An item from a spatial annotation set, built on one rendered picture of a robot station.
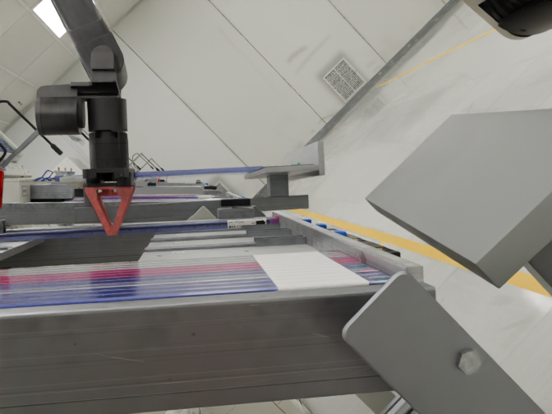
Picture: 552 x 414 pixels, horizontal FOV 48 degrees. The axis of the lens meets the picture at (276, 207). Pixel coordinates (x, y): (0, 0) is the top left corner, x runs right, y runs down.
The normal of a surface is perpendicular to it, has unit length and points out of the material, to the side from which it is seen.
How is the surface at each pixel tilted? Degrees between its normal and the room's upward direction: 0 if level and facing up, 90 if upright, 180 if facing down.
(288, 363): 90
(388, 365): 90
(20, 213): 90
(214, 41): 90
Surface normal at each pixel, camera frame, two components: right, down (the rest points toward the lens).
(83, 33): 0.10, -0.16
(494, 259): 0.05, 0.13
